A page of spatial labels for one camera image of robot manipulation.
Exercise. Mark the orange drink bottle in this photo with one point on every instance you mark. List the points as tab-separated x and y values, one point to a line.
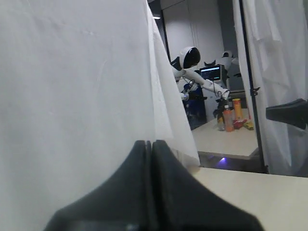
228	121

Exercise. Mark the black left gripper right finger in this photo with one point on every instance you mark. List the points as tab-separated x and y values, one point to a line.
184	204

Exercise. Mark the computer monitor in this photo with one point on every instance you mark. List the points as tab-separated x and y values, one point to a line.
212	73

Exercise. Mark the white humanoid robot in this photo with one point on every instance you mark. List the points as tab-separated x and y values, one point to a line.
227	60
182	65

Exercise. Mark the red yellow snack packet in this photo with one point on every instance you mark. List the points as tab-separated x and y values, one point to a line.
237	124

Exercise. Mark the black tripod pole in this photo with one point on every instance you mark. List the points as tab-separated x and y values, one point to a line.
253	91

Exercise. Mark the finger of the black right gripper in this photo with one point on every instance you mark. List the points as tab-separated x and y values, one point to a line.
294	113

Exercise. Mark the yellow chips can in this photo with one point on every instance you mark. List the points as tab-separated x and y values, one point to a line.
237	109

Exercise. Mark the white backdrop curtain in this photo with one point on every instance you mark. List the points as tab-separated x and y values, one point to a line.
80	82

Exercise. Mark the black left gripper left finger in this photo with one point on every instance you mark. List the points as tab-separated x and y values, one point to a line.
124	202

